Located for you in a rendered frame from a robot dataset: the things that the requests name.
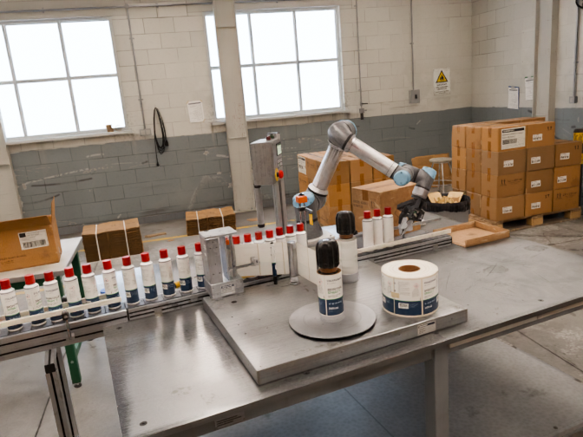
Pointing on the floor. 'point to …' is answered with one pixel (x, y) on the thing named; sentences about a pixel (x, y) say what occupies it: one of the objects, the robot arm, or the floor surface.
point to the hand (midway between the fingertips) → (400, 232)
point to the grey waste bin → (455, 215)
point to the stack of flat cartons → (112, 240)
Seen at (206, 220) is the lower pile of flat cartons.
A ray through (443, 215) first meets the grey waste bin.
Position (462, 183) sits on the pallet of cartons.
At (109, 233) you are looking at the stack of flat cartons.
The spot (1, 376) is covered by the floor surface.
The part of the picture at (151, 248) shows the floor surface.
